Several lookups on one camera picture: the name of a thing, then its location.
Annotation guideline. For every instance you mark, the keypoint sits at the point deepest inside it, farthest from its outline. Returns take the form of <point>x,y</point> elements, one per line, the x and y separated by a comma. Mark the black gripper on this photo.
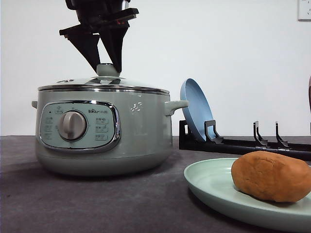
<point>95,14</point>

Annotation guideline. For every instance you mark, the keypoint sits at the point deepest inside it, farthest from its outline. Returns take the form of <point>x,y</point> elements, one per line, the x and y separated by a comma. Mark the glass steamer lid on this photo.
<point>107,80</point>

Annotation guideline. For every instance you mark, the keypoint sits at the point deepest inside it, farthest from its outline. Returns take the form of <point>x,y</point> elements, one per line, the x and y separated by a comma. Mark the green plate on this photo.
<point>211,181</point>

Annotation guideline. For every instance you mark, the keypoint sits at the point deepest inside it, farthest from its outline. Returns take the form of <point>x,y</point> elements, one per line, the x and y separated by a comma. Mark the brown potato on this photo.
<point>272,176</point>

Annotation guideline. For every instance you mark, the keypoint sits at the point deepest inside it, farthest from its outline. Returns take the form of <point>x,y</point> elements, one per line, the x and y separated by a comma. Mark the green electric steamer pot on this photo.
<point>104,131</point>

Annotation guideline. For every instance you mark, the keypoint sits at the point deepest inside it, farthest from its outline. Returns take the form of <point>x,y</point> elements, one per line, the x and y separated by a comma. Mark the blue plate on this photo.
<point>199,109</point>

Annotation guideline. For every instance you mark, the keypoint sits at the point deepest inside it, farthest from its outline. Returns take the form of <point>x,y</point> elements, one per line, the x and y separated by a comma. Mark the black plate rack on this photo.
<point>214,142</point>

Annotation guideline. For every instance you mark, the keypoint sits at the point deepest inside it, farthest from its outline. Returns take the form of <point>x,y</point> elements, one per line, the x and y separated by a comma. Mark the grey table mat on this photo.
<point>35,199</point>

